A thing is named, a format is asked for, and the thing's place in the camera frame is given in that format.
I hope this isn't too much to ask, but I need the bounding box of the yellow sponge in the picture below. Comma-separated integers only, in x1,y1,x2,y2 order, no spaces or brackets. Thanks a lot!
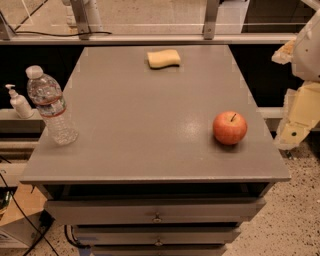
147,49,181,69

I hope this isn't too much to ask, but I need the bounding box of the grey metal shelf rail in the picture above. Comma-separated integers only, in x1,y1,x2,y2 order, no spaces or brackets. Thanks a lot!
0,33,296,45

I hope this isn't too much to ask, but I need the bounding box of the right metal bracket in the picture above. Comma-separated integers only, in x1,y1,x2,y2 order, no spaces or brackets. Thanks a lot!
203,0,220,40

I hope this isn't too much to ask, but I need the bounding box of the white pump dispenser bottle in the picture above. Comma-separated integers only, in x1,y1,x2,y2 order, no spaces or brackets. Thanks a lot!
6,84,34,119

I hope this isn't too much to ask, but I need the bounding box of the left metal bracket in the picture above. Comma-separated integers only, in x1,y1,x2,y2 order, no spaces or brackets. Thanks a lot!
70,0,91,40

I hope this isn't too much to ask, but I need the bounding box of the red apple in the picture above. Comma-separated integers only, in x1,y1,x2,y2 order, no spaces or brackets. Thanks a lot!
213,111,248,145

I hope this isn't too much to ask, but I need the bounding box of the middle grey drawer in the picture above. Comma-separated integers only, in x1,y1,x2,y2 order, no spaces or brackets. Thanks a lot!
74,226,240,246

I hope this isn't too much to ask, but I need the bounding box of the top grey drawer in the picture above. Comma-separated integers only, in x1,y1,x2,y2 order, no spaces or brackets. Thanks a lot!
45,198,266,225

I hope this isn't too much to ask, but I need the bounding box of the metal bracket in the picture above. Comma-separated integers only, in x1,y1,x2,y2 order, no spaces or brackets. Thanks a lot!
203,0,220,40
70,0,91,40

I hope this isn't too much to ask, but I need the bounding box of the black cable on floor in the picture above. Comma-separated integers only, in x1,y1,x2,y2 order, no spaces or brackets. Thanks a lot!
0,154,61,256

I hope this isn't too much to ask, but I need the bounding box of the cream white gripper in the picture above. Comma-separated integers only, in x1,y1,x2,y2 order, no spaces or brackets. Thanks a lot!
271,10,320,150

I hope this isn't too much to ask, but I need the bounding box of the grey drawer cabinet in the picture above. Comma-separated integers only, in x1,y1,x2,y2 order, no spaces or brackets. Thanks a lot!
19,45,292,256

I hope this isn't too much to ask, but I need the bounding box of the bottom grey drawer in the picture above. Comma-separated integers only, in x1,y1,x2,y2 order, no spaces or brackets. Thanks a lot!
91,245,227,256

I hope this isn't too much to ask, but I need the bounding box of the black cable on shelf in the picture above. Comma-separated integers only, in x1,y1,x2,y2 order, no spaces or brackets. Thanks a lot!
0,9,113,38

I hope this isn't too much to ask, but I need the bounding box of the grey drawer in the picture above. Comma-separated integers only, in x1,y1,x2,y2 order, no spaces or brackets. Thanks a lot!
45,198,266,225
74,226,240,246
91,245,227,256

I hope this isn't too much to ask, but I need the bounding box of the clear plastic water bottle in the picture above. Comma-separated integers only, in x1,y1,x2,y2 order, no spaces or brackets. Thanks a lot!
26,65,78,145

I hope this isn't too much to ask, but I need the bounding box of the cardboard box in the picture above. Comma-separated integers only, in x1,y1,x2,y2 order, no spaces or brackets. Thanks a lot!
0,184,46,249

